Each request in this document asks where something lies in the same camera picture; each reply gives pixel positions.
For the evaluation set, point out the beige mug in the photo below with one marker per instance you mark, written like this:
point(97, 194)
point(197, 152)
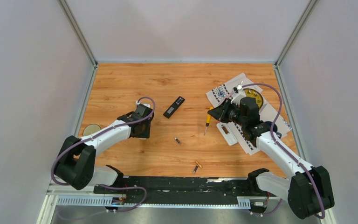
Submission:
point(91, 129)

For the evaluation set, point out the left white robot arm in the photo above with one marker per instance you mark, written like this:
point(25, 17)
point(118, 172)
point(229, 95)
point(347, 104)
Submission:
point(75, 163)

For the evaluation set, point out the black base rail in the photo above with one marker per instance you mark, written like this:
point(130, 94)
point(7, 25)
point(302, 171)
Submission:
point(183, 190)

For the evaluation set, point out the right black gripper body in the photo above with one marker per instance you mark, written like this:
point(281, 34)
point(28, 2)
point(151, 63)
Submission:
point(233, 115)

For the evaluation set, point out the yellow round plate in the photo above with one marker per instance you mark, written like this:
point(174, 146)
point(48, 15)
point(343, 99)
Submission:
point(256, 95)

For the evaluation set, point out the short white remote control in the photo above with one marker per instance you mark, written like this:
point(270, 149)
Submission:
point(227, 134)

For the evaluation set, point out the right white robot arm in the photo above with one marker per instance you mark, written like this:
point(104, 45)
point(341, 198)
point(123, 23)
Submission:
point(307, 188)

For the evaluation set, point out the patterned white cloth mat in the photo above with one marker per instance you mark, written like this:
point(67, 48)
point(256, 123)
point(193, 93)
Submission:
point(247, 135)

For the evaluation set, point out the yellow handled screwdriver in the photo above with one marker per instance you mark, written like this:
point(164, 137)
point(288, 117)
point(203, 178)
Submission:
point(208, 120)

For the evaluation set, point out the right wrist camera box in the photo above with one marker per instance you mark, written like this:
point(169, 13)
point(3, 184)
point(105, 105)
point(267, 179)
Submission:
point(237, 95)

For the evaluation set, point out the black remote control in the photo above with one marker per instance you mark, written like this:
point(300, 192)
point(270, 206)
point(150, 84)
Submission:
point(173, 107)

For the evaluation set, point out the dark blue cup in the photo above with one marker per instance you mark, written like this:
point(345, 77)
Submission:
point(275, 128)

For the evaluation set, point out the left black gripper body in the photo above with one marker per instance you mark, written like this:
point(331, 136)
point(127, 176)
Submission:
point(145, 132)

